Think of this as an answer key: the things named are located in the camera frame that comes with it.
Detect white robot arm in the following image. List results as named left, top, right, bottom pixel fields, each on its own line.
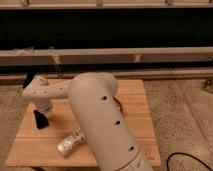
left=22, top=73, right=153, bottom=171

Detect orange round object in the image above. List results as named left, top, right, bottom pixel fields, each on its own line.
left=113, top=98, right=123, bottom=112

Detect white remote control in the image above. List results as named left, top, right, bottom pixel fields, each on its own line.
left=57, top=129, right=85, bottom=157

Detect wooden board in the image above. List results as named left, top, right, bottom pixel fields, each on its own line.
left=6, top=80, right=161, bottom=167

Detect black bracket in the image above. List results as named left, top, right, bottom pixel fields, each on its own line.
left=22, top=72, right=36, bottom=89

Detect grey metal rail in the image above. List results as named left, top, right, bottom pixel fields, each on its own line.
left=0, top=46, right=213, bottom=67

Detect black cable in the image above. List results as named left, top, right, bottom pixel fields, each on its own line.
left=166, top=152, right=213, bottom=171

